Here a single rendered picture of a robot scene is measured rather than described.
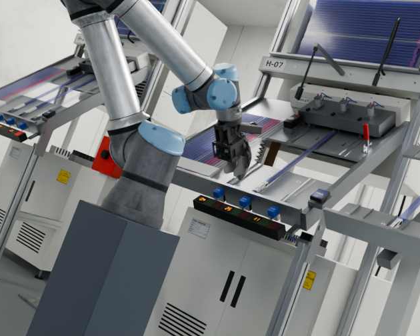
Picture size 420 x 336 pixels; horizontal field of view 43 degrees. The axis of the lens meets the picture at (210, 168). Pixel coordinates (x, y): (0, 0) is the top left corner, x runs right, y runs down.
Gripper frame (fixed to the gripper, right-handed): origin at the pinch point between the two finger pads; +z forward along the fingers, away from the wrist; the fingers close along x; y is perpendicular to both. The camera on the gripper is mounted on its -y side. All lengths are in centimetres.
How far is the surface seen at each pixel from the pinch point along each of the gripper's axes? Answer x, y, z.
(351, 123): 6, -56, 5
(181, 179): -31.0, -2.4, 11.3
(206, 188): -18.9, -2.4, 11.6
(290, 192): 9.1, -11.9, 9.8
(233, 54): -354, -403, 123
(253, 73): -311, -387, 138
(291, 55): -36, -81, -9
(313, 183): 12.6, -19.9, 9.8
